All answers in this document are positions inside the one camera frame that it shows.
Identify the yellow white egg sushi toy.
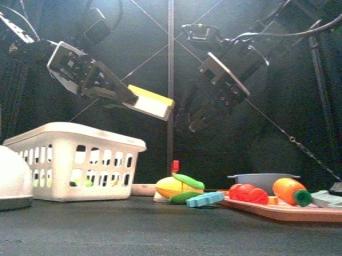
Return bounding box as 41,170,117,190
122,84,177,122

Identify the white plastic laundry basket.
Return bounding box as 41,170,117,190
2,121,149,203

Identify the red toy piece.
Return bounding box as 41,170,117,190
172,159,182,176

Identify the yellow toy corn with leaves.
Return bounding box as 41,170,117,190
154,173,208,206

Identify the grey toy pot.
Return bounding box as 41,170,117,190
226,172,303,196

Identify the light blue toy block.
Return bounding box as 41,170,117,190
185,191,226,209

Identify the red toy tomato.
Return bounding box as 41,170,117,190
228,183,272,206

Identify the beige toy piece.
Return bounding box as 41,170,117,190
130,183,158,197

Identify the orange toy carrot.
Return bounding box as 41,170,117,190
272,177,316,208

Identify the pink cutting board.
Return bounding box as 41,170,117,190
217,189,342,224

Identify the white dome lid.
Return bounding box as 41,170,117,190
0,145,35,212

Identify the grey toy knife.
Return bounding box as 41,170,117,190
309,181,342,209

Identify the vertical metal frame pole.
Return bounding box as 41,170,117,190
166,0,177,177

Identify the black cable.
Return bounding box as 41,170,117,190
232,13,342,43

